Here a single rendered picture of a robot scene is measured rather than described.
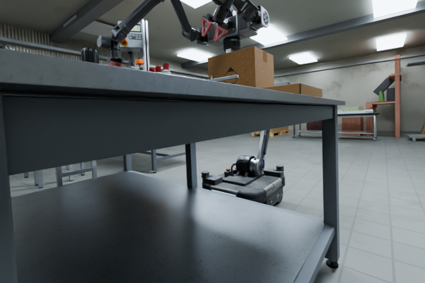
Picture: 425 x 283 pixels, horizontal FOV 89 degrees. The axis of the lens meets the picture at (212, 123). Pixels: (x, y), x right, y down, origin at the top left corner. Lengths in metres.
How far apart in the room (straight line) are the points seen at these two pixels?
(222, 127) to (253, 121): 0.11
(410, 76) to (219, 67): 8.63
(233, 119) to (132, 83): 0.22
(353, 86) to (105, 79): 9.43
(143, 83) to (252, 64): 0.95
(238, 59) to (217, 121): 0.85
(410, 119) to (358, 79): 2.05
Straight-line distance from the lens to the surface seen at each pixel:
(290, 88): 0.70
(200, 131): 0.31
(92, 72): 0.19
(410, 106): 9.48
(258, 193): 1.58
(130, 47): 1.73
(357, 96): 9.49
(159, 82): 0.22
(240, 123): 0.40
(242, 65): 1.15
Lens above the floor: 0.79
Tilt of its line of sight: 2 degrees down
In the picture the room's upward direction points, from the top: 2 degrees counter-clockwise
